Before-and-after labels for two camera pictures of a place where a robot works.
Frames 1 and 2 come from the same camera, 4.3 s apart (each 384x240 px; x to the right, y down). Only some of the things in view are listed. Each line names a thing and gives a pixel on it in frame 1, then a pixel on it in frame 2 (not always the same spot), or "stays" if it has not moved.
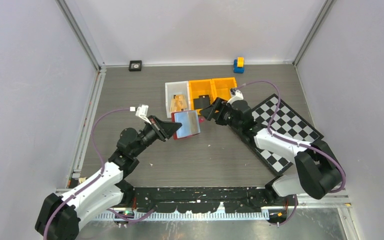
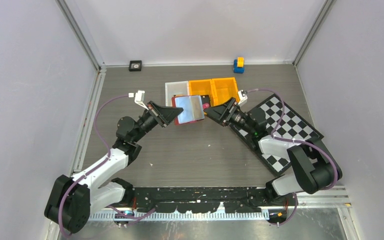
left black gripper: [164, 130] -> [163, 115]
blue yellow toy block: [239, 65] stays
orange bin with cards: [201, 87] stays
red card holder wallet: [190, 123] -> [193, 108]
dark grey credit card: [202, 102] stays
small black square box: [135, 65] stays
